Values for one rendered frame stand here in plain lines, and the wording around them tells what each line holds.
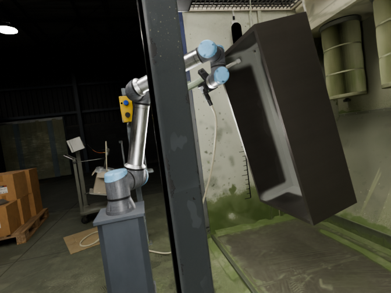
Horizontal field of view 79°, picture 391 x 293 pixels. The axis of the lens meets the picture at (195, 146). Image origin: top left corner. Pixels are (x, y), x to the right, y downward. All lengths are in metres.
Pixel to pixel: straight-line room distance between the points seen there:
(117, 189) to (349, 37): 2.40
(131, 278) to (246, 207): 1.40
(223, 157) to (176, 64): 2.10
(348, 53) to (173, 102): 2.47
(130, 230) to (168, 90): 1.31
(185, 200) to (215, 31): 2.37
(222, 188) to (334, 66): 1.61
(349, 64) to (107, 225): 2.46
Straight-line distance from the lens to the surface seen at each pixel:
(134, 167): 1.71
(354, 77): 2.71
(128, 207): 1.65
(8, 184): 4.13
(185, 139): 0.36
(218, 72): 1.42
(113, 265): 1.69
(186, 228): 0.39
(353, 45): 2.77
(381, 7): 2.47
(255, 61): 2.11
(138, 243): 1.63
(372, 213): 2.45
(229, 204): 2.55
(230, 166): 2.48
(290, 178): 2.22
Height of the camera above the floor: 1.09
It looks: 3 degrees down
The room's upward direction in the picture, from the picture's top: 7 degrees counter-clockwise
